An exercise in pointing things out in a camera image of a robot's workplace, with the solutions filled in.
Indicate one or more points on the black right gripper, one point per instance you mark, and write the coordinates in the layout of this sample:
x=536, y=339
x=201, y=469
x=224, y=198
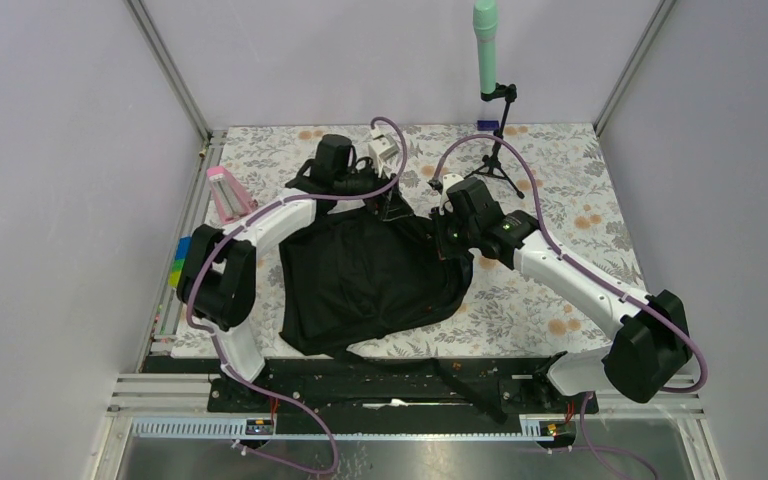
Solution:
x=440, y=216

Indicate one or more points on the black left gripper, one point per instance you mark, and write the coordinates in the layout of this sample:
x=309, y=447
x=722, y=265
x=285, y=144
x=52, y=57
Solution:
x=370, y=168

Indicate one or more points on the black student backpack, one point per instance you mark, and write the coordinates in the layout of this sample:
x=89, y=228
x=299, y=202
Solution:
x=350, y=277

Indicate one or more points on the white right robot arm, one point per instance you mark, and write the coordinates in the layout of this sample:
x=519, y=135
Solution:
x=647, y=332

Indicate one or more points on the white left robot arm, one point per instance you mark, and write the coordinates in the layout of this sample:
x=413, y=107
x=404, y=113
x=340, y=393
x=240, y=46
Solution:
x=217, y=283

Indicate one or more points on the floral tablecloth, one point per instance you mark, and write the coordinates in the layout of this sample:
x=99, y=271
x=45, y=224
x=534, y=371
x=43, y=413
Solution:
x=558, y=169

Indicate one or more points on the black tripod stand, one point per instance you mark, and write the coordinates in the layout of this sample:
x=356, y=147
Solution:
x=491, y=166

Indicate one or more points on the colourful toy blocks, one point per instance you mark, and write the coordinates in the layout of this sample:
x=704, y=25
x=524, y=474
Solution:
x=178, y=261

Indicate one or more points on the green microphone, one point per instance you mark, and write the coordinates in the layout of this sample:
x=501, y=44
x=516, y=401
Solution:
x=485, y=21

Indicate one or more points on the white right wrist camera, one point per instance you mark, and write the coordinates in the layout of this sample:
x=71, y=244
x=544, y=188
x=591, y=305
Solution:
x=443, y=183

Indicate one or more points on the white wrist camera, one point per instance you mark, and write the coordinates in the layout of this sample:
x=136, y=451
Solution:
x=381, y=148
x=443, y=183

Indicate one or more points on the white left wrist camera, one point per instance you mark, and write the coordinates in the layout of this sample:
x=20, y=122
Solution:
x=381, y=148

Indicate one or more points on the blue block at wall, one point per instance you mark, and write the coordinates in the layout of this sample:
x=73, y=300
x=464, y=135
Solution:
x=487, y=125

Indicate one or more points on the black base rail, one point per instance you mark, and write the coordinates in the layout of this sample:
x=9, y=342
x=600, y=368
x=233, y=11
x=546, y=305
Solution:
x=459, y=396

